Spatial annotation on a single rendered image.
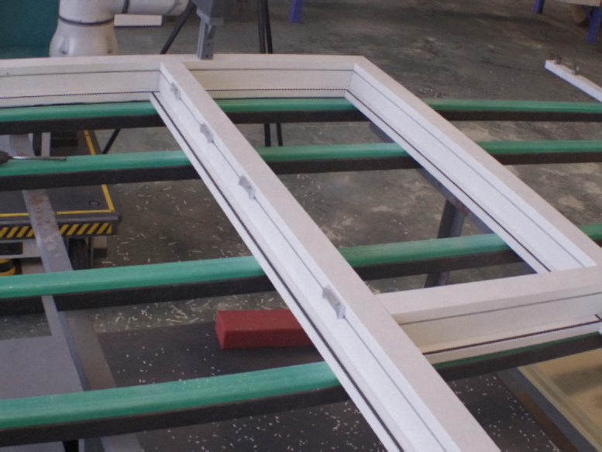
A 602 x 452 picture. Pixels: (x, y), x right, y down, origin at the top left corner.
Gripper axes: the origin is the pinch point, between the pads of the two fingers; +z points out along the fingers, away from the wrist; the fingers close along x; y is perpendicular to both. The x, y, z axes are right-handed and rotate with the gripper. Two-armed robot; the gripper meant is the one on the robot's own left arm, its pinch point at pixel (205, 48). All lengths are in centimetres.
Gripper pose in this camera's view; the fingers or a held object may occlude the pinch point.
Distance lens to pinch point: 175.6
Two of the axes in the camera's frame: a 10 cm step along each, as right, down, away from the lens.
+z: -1.5, 8.7, 4.7
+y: 9.1, -0.7, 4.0
